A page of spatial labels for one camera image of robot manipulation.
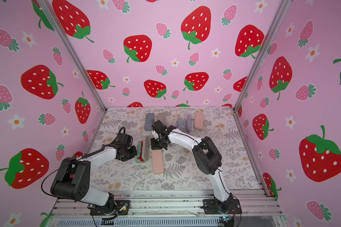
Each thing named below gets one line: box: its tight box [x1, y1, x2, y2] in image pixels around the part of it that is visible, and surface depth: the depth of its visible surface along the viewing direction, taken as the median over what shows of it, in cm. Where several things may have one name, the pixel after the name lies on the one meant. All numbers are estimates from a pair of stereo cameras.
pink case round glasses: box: [194, 108, 205, 131], surface depth 114 cm
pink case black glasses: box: [151, 149, 165, 175], surface depth 91 cm
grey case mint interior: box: [154, 112, 167, 124], surface depth 116 cm
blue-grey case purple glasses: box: [144, 113, 155, 131], surface depth 111 cm
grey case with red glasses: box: [135, 135, 151, 164], surface depth 92 cm
